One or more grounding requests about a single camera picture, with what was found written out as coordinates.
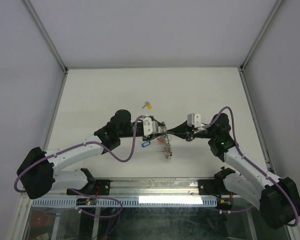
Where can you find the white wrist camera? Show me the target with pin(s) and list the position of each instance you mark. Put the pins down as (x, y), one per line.
(194, 120)
(148, 125)

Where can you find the metal disc with keyrings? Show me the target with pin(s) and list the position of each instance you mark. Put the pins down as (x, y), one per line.
(166, 145)

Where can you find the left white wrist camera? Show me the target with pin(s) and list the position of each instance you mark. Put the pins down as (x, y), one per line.
(148, 125)

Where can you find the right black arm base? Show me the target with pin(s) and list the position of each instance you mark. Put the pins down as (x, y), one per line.
(215, 186)

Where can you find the aluminium rail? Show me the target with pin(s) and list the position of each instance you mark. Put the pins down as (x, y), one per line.
(123, 187)

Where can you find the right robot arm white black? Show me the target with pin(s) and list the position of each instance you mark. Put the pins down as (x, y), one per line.
(277, 199)

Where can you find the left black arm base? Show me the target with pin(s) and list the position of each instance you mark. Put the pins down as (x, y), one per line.
(93, 187)

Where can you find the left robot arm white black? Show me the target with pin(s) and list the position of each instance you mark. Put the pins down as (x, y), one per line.
(44, 170)

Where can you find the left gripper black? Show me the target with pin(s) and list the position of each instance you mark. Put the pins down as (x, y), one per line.
(145, 138)

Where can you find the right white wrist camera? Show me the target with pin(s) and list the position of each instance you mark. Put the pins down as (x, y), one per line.
(194, 120)

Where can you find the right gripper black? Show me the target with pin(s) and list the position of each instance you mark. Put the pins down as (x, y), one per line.
(183, 131)

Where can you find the key with yellow tag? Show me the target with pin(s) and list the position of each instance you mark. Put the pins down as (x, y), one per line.
(147, 105)

